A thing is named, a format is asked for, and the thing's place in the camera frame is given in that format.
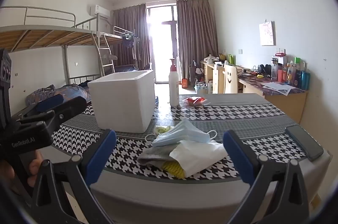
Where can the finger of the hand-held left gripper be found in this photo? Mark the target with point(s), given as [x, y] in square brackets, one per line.
[71, 107]
[50, 102]

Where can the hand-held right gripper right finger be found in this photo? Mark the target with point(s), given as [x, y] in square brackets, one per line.
[235, 155]

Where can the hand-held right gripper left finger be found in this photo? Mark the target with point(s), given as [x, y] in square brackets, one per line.
[101, 158]

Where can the white foam box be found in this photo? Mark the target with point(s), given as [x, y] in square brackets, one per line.
[121, 105]

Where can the grey knit sock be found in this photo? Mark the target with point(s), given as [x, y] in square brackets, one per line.
[153, 156]

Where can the blue face mask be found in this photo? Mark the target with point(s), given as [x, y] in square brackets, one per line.
[179, 134]

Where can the yellow knit cloth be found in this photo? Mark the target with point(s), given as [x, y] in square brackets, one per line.
[175, 169]

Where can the person's left hand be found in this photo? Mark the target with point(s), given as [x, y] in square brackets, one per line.
[34, 168]

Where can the grey patterned blanket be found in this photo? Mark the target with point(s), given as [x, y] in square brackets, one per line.
[43, 93]

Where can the blue orange plaid quilt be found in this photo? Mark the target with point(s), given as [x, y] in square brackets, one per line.
[74, 93]

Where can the houndstooth table cloth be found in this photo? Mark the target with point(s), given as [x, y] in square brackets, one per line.
[237, 115]

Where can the metal bed ladder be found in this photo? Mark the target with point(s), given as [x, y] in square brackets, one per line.
[107, 55]

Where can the pale green small object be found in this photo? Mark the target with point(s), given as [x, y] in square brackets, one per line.
[162, 129]

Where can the red snack packet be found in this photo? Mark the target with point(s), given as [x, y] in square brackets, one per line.
[195, 101]

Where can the large metal bunk bed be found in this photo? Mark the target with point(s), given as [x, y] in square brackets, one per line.
[39, 35]

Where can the black smartphone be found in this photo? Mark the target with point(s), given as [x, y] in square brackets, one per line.
[303, 142]

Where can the wooden desk with patterned cover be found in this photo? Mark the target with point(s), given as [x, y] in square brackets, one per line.
[285, 102]

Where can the white carton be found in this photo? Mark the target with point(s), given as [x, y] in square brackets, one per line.
[210, 86]

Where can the bucket with water bottles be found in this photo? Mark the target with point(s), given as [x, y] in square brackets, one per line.
[201, 88]

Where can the wooden smiley chair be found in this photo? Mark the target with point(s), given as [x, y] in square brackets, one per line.
[231, 80]

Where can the printed paper sheets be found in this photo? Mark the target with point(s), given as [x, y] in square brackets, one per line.
[278, 87]

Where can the wooden desk with drawers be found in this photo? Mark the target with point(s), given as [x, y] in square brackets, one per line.
[211, 76]

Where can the dark hanging garment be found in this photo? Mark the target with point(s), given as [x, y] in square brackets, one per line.
[128, 41]

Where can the small metal bunk bed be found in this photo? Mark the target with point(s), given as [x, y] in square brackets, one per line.
[118, 33]

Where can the orange floor box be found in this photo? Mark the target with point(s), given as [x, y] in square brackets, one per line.
[184, 82]

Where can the white pump lotion bottle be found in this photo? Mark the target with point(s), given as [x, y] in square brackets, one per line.
[173, 89]

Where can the black headphones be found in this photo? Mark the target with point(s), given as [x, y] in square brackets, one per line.
[264, 69]

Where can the green paper bag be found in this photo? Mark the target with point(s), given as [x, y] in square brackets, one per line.
[231, 59]

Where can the cluster of toiletry bottles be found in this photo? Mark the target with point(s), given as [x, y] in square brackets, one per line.
[293, 73]

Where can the white air conditioner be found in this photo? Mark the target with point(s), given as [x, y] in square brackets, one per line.
[99, 11]

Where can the brown curtain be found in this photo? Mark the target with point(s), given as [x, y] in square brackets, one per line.
[129, 23]
[196, 36]

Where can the glass balcony door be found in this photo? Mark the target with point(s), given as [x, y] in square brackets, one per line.
[162, 55]

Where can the white wall socket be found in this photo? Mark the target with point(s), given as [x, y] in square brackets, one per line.
[280, 51]

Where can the pink wall picture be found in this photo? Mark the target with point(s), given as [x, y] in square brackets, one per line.
[267, 33]

